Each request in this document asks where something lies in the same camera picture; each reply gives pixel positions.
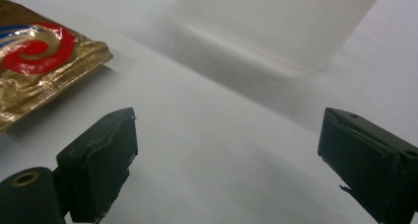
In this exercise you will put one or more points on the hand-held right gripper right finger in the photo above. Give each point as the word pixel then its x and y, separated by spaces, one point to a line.
pixel 371 158

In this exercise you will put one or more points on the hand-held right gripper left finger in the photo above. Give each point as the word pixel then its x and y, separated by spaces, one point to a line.
pixel 98 164

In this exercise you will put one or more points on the white plastic container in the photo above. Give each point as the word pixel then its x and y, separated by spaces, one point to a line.
pixel 279 23

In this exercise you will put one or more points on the gold snack packet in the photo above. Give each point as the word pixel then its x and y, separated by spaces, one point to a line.
pixel 42 59

